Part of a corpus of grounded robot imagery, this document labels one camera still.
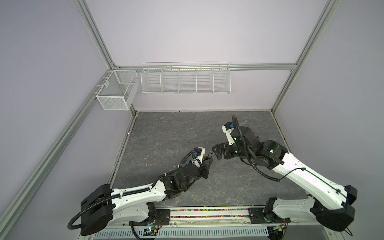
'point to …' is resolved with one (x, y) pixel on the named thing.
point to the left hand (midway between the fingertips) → (210, 160)
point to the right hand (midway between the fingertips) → (220, 147)
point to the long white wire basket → (185, 78)
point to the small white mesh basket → (119, 90)
